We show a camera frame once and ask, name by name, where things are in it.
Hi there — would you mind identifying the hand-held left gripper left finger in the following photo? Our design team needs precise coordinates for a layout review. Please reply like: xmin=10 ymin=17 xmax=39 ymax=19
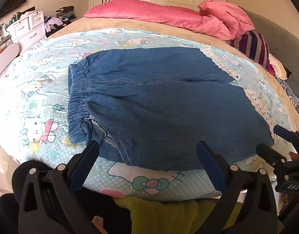
xmin=19 ymin=140 xmax=100 ymax=234

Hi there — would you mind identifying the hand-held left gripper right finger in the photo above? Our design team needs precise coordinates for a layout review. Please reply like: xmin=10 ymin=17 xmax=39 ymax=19
xmin=197 ymin=141 xmax=278 ymax=234

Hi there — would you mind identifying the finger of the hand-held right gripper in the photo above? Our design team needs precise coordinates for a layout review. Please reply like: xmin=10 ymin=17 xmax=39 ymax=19
xmin=256 ymin=143 xmax=290 ymax=169
xmin=273 ymin=125 xmax=299 ymax=149

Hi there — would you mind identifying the blue denim lace-trimmed garment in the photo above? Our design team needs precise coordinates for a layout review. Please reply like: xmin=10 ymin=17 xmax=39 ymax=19
xmin=67 ymin=46 xmax=274 ymax=172

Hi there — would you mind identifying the speckled patterned cloth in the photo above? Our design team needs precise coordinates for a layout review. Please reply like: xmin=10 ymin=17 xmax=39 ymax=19
xmin=278 ymin=77 xmax=299 ymax=115

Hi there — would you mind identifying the green fleece garment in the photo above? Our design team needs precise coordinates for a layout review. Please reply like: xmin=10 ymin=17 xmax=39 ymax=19
xmin=114 ymin=197 xmax=240 ymax=234

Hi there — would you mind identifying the cream cloth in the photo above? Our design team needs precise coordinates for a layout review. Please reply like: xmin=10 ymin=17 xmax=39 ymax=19
xmin=269 ymin=53 xmax=292 ymax=79

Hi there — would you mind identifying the cartoon cat printed blanket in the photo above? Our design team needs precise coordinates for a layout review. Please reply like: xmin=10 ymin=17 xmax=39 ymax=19
xmin=0 ymin=28 xmax=297 ymax=202

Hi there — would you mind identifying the purple grey striped cloth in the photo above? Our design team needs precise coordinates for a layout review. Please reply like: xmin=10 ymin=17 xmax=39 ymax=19
xmin=229 ymin=30 xmax=271 ymax=68

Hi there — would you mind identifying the grey padded headboard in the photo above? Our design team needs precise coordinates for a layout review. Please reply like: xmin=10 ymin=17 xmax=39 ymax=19
xmin=237 ymin=6 xmax=299 ymax=137

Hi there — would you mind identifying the pink puffy duvet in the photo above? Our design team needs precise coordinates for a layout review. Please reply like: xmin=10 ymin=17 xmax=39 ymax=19
xmin=197 ymin=0 xmax=255 ymax=40

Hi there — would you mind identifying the pale pink curved board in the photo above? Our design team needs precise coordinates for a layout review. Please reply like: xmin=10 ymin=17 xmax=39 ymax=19
xmin=0 ymin=42 xmax=21 ymax=84

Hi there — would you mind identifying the beige bed sheet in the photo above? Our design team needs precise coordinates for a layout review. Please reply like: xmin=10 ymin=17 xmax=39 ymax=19
xmin=46 ymin=17 xmax=299 ymax=127

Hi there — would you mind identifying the white drawer cabinet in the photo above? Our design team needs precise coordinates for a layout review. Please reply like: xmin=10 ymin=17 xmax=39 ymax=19
xmin=6 ymin=8 xmax=46 ymax=52

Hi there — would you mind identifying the pile of clothes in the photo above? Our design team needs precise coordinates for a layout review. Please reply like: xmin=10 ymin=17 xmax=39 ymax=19
xmin=44 ymin=5 xmax=78 ymax=37

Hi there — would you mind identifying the pink quilt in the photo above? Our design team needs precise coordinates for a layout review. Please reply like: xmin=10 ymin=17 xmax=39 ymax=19
xmin=84 ymin=0 xmax=232 ymax=41

